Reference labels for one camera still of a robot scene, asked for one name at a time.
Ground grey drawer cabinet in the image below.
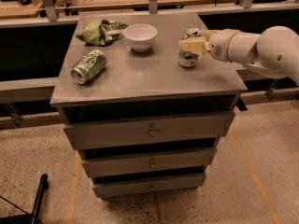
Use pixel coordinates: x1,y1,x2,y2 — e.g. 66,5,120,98
50,14,247,185

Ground green can lying sideways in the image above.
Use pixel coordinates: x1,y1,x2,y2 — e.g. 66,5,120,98
70,49,107,85

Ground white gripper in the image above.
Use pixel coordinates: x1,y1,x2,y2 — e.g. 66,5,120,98
178,29,239,62

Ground top grey drawer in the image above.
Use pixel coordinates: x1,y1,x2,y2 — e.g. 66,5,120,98
64,111,235,150

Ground grey drawer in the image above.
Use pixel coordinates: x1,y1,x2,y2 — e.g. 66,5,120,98
64,111,235,150
93,173,206,199
82,148,217,178

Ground white bowl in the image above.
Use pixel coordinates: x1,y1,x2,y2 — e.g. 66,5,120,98
123,24,158,52

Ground middle grey drawer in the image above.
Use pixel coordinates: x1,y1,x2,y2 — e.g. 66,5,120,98
82,148,217,178

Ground black stand leg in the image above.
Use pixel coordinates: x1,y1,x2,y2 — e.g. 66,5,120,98
0,174,49,224

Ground green chip bag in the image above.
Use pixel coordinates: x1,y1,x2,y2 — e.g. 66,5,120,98
77,19,128,47

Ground bottom grey drawer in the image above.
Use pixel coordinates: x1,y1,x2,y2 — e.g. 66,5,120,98
93,173,206,199

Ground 7up can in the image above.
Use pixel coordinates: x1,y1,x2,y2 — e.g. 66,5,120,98
178,28,200,68

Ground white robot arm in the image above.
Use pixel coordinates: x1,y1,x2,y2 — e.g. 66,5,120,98
178,26,299,85

